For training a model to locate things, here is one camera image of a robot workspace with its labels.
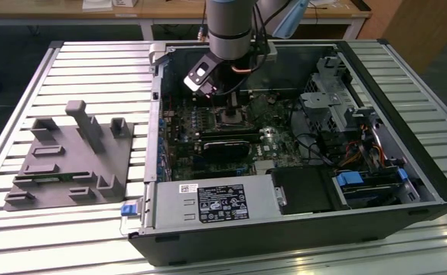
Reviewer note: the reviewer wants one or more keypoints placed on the grey parts rack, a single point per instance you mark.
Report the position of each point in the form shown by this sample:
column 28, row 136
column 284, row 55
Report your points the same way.
column 73, row 154

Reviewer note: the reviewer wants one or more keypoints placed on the black graphics card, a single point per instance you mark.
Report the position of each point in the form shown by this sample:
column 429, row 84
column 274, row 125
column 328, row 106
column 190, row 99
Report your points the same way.
column 225, row 150

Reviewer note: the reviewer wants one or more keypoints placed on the black grey PC case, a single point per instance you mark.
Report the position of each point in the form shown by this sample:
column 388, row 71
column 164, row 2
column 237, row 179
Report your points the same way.
column 245, row 246

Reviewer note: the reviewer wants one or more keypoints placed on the wooden cabinet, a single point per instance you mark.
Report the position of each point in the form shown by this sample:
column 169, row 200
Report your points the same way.
column 417, row 28

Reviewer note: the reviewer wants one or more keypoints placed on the green motherboard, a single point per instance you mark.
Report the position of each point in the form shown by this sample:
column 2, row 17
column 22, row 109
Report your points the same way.
column 280, row 149

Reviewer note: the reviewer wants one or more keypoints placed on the green RAM stick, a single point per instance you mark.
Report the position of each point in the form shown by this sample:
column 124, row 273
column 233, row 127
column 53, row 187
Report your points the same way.
column 60, row 177

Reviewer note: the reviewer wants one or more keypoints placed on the grey metal drive cage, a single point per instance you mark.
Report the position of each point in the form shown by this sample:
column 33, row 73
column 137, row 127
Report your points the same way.
column 322, row 98

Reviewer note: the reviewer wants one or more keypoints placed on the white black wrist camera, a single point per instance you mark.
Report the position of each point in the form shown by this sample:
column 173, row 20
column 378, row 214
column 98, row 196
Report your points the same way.
column 196, row 76

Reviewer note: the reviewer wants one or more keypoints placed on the wooden desk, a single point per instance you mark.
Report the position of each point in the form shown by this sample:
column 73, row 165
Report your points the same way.
column 169, row 14

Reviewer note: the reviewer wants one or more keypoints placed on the black RAM slot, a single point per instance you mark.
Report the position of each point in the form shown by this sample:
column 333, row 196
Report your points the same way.
column 230, row 132
column 228, row 138

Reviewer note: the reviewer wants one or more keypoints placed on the white box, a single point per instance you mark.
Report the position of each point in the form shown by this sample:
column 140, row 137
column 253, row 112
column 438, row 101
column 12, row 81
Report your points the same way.
column 97, row 5
column 125, row 3

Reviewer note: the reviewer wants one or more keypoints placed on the blue plastic bay latch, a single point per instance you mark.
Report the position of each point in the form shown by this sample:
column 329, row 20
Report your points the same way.
column 401, row 175

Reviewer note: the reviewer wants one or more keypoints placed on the pale blue teach pendant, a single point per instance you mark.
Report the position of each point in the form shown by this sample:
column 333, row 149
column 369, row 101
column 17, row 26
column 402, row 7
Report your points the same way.
column 289, row 20

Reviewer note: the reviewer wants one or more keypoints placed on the CPU socket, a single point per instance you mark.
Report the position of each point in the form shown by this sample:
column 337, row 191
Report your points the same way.
column 221, row 122

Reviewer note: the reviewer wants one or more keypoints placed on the silver green CPU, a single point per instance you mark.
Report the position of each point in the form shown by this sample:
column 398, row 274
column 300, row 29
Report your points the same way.
column 232, row 121

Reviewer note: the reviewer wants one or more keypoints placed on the small silver chipset heatsink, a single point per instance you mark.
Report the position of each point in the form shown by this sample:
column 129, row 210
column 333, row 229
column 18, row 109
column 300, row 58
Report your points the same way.
column 264, row 166

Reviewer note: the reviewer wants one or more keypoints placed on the blue power supply latch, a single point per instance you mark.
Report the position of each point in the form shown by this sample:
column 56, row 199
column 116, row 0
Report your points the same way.
column 128, row 209

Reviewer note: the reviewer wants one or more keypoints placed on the hard disk in blue carrier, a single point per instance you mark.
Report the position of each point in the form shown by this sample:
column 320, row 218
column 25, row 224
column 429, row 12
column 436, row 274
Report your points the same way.
column 348, row 178

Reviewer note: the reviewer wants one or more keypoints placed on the grey power supply unit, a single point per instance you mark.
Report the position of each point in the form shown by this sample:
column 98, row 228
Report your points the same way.
column 169, row 200

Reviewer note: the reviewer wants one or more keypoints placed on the black drive bay cover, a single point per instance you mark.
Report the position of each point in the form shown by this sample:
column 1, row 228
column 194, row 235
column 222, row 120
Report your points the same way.
column 302, row 189

